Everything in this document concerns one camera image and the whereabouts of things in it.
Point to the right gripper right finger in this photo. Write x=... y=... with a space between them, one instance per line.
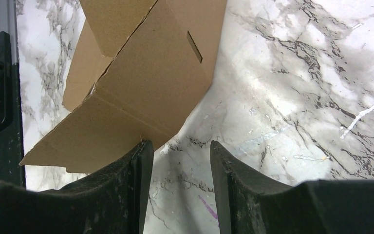
x=248 y=202

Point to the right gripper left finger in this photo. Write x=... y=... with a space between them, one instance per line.
x=112 y=200

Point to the brown cardboard box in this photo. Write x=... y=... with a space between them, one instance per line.
x=139 y=69

